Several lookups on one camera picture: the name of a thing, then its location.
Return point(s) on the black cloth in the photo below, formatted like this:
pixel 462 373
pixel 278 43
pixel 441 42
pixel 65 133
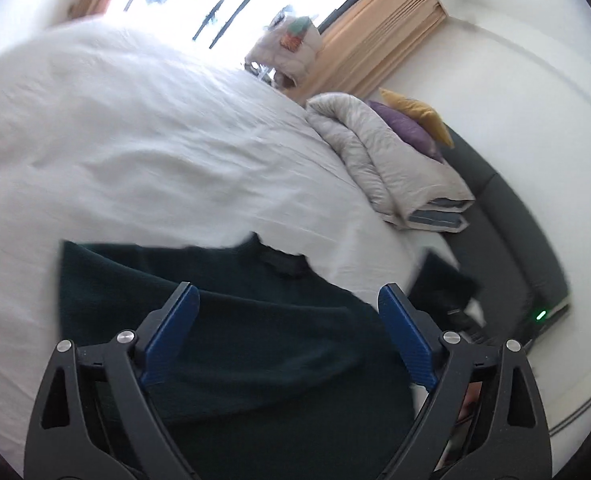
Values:
pixel 440 285

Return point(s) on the device with green light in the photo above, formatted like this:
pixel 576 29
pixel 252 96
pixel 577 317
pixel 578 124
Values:
pixel 545 314

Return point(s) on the white bed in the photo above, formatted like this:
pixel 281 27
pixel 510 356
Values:
pixel 125 160

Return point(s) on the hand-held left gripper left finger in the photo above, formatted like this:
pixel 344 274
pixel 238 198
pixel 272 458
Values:
pixel 171 332

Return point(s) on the dark grey headboard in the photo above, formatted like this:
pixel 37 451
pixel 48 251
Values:
pixel 505 240

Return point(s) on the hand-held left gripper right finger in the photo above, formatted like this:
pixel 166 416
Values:
pixel 406 332

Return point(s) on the yellow pillow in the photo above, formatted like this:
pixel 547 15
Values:
pixel 423 109

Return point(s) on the folded grey quilt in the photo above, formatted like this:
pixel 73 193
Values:
pixel 375 165

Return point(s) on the purple pillow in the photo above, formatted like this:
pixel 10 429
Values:
pixel 410 130

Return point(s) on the dark green sweater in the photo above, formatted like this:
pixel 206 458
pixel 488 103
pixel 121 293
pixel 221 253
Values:
pixel 275 355

